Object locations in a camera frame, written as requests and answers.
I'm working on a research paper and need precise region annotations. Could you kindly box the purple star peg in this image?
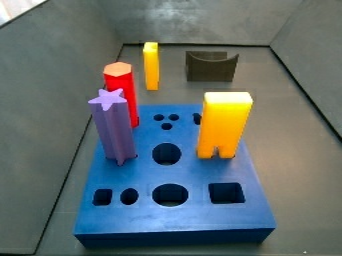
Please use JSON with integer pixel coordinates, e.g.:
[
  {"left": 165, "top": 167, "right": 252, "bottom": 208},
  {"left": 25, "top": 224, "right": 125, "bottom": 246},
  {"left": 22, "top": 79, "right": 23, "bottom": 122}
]
[{"left": 89, "top": 88, "right": 137, "bottom": 166}]

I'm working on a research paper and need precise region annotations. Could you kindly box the blue shape sorting board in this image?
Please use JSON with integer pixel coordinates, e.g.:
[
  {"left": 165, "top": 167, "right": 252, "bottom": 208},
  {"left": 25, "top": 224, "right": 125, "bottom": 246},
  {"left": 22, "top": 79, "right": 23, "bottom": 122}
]
[{"left": 74, "top": 105, "right": 277, "bottom": 248}]

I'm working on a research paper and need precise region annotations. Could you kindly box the wide yellow notched block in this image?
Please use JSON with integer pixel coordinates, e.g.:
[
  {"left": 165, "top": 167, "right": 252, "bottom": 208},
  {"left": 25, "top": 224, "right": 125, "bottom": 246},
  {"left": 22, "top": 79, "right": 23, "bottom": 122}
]
[{"left": 197, "top": 92, "right": 253, "bottom": 159}]

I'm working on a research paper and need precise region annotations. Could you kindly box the yellow arch object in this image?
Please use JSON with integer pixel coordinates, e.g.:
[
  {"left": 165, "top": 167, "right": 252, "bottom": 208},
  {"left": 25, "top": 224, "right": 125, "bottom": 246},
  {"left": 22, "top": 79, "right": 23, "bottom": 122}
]
[{"left": 144, "top": 42, "right": 160, "bottom": 91}]

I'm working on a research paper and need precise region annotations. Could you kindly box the red hexagon peg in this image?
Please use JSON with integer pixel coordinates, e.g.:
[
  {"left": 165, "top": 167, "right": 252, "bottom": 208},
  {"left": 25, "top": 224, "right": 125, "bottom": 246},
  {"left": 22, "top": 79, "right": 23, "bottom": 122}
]
[{"left": 102, "top": 61, "right": 141, "bottom": 129}]

